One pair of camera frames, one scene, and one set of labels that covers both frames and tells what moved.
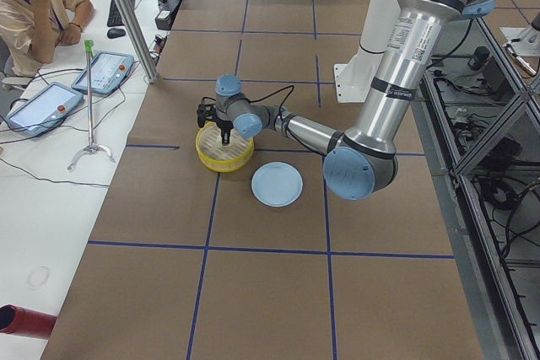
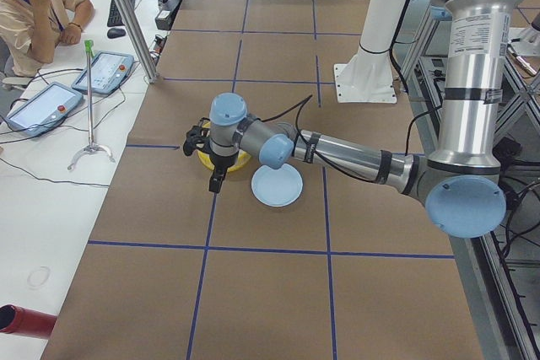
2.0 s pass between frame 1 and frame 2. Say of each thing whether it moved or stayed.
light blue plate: stayed
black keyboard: stayed
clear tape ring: stayed
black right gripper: moved
